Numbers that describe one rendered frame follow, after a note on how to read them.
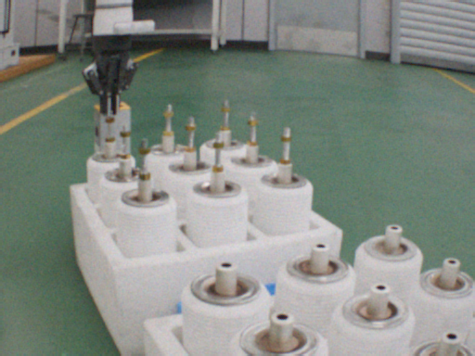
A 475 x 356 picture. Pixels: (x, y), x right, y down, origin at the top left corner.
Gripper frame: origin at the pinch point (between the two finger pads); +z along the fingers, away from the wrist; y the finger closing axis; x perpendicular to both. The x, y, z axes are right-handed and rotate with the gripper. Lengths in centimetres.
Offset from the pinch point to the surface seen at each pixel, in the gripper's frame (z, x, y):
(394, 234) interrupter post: 7, 58, 5
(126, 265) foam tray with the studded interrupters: 17.0, 24.7, 19.3
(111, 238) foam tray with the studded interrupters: 17.1, 16.1, 14.4
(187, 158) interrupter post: 8.0, 16.4, -3.9
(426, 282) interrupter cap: 10, 66, 11
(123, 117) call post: 5.6, -9.1, -12.0
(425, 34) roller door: -1, -96, -500
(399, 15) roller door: -19, -121, -481
